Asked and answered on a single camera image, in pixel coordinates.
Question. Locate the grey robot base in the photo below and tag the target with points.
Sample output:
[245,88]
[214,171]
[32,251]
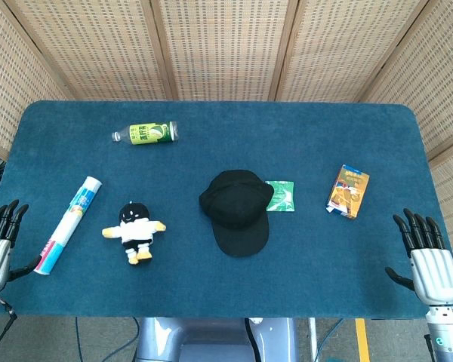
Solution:
[215,339]

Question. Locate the orange snack box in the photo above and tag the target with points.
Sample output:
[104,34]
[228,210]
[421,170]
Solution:
[348,191]

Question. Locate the black baseball cap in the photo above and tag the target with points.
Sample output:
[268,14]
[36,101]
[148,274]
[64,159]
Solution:
[237,213]

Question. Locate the black and white plush doll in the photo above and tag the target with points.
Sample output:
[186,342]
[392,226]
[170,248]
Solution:
[135,228]

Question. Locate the bamboo folding screen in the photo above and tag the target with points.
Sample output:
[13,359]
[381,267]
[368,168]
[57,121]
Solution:
[226,49]

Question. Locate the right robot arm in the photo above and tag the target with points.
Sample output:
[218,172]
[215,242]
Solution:
[446,332]

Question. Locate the blue table cloth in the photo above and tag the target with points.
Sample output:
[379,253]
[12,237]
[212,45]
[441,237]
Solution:
[226,271]

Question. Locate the green sachet packet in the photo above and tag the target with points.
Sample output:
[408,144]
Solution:
[283,196]

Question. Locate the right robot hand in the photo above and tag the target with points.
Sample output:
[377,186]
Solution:
[435,267]

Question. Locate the yellow floor tape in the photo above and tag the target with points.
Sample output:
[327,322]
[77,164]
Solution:
[362,339]

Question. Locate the green label plastic bottle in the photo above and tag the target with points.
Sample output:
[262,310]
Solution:
[147,132]

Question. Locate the blue and white tube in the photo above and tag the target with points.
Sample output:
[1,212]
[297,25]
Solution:
[68,224]

